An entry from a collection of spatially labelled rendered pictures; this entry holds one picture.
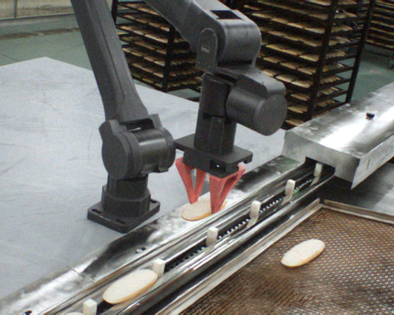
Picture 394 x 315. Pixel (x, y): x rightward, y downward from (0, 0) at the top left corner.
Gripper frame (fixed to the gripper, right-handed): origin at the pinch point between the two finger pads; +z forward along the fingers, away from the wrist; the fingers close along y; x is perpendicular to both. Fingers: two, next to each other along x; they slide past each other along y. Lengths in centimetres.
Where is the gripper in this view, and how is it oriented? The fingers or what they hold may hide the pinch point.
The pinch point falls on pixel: (205, 203)
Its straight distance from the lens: 88.9
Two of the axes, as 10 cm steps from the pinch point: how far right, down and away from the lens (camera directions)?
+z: -1.3, 9.2, 3.7
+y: 8.0, 3.2, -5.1
